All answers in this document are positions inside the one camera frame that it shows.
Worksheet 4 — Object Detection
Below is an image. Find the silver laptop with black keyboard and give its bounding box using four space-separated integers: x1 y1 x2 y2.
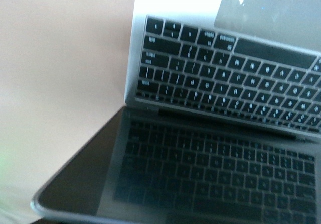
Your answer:
30 0 321 224

